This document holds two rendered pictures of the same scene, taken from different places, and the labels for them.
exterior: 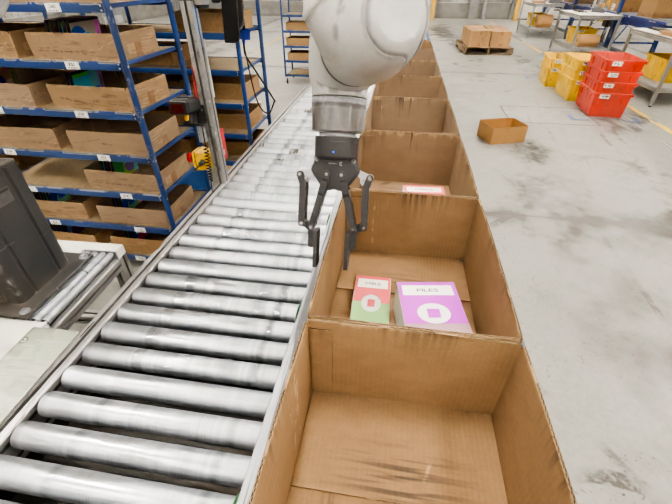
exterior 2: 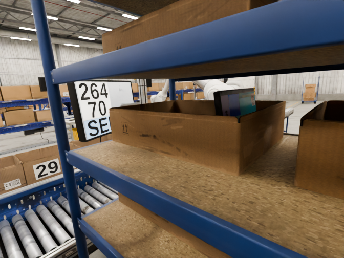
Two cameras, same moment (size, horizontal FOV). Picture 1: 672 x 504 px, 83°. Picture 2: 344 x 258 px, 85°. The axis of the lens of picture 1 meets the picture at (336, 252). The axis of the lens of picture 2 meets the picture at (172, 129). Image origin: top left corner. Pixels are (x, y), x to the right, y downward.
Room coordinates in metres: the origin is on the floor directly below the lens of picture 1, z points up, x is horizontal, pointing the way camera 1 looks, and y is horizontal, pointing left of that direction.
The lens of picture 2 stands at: (2.37, 1.29, 1.49)
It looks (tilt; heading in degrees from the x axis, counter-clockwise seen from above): 12 degrees down; 213
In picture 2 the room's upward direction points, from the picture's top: 3 degrees counter-clockwise
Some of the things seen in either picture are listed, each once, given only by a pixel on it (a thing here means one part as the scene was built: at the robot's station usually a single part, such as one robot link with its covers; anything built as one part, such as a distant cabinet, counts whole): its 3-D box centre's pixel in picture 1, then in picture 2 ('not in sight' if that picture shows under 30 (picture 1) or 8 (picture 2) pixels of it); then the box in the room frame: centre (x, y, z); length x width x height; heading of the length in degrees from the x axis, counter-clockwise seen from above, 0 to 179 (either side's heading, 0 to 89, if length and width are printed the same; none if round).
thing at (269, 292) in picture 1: (231, 289); not in sight; (0.79, 0.29, 0.72); 0.52 x 0.05 x 0.05; 81
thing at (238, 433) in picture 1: (158, 420); not in sight; (0.40, 0.35, 0.72); 0.52 x 0.05 x 0.05; 81
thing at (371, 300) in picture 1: (370, 304); not in sight; (0.55, -0.07, 0.89); 0.16 x 0.07 x 0.02; 172
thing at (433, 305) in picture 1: (430, 325); not in sight; (0.47, -0.17, 0.92); 0.16 x 0.11 x 0.07; 0
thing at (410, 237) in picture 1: (405, 281); not in sight; (0.54, -0.13, 0.96); 0.39 x 0.29 x 0.17; 171
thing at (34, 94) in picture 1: (21, 86); not in sight; (1.96, 1.52, 0.99); 0.40 x 0.30 x 0.10; 79
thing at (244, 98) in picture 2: not in sight; (239, 117); (1.91, 1.18, 1.41); 0.19 x 0.03 x 0.14; 170
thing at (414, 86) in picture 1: (407, 106); (50, 160); (1.71, -0.31, 0.96); 0.39 x 0.29 x 0.17; 171
